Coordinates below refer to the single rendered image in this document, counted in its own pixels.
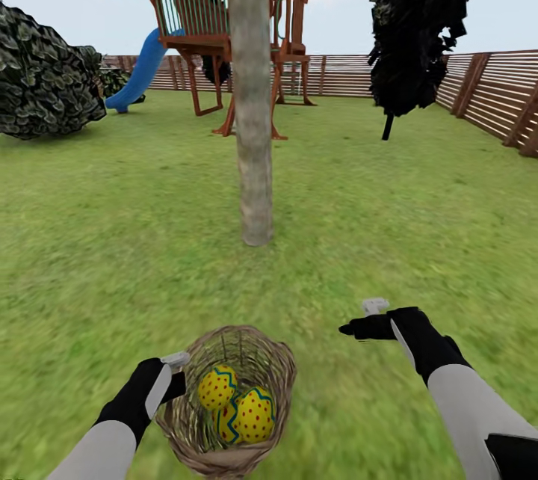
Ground wicker basket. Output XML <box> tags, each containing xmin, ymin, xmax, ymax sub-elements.
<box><xmin>154</xmin><ymin>324</ymin><xmax>297</xmax><ymax>480</ymax></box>

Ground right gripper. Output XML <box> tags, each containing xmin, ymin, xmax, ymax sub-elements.
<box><xmin>339</xmin><ymin>314</ymin><xmax>389</xmax><ymax>340</ymax></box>

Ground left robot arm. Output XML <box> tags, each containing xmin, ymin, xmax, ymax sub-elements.
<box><xmin>46</xmin><ymin>351</ymin><xmax>191</xmax><ymax>480</ymax></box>

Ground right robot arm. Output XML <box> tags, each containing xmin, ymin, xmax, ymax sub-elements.
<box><xmin>339</xmin><ymin>298</ymin><xmax>538</xmax><ymax>480</ymax></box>

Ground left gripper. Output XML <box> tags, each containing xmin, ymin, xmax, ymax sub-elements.
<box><xmin>161</xmin><ymin>372</ymin><xmax>186</xmax><ymax>404</ymax></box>

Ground easter egg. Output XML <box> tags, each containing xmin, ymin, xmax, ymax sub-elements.
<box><xmin>210</xmin><ymin>387</ymin><xmax>248</xmax><ymax>445</ymax></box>
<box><xmin>197</xmin><ymin>365</ymin><xmax>238</xmax><ymax>412</ymax></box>
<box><xmin>236</xmin><ymin>387</ymin><xmax>275</xmax><ymax>443</ymax></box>

